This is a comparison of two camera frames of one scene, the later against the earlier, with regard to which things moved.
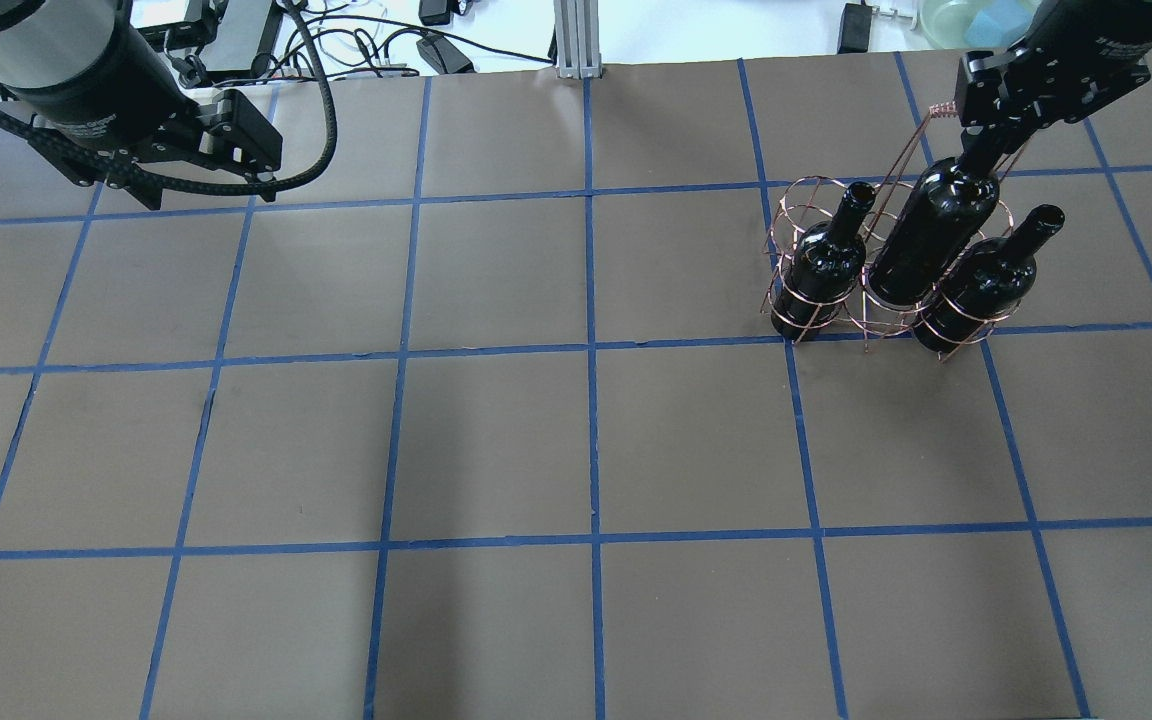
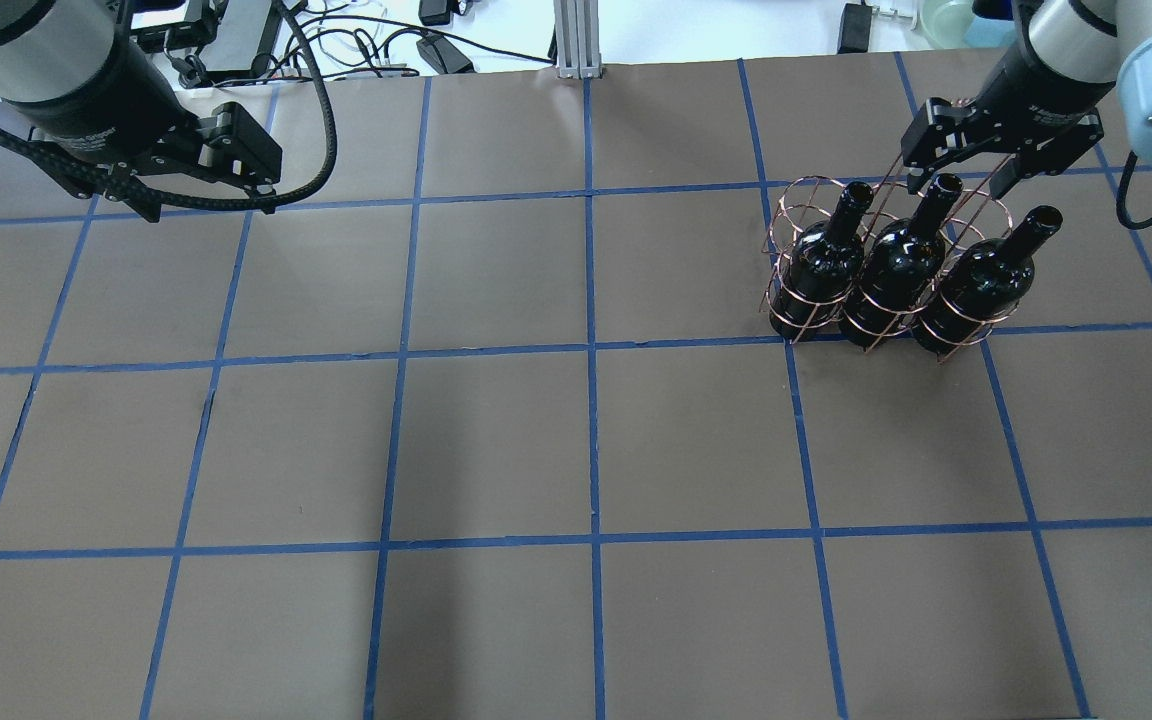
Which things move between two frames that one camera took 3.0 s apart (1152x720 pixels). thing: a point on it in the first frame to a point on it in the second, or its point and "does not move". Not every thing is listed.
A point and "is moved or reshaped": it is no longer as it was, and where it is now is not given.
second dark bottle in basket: x=984 y=283 does not move
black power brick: x=442 y=56 does not move
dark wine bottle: x=943 y=210 is moved or reshaped
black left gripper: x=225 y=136 does not move
